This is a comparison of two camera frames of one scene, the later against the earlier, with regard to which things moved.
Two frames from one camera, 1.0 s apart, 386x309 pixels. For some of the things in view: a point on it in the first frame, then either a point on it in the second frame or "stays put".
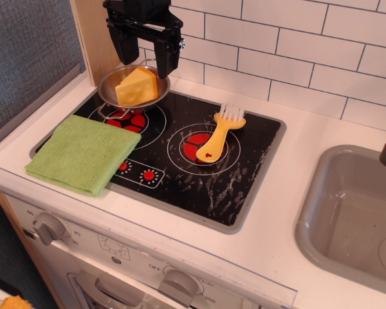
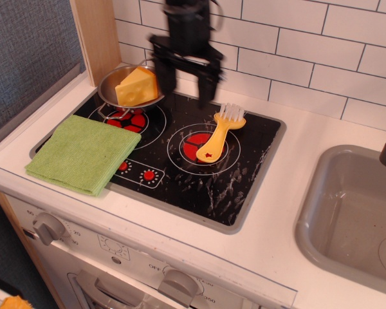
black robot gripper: [152, 19] -> [188, 41]
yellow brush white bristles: [231, 116] stays put
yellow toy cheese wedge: [139, 86] stays put
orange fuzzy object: [16, 302] stays put
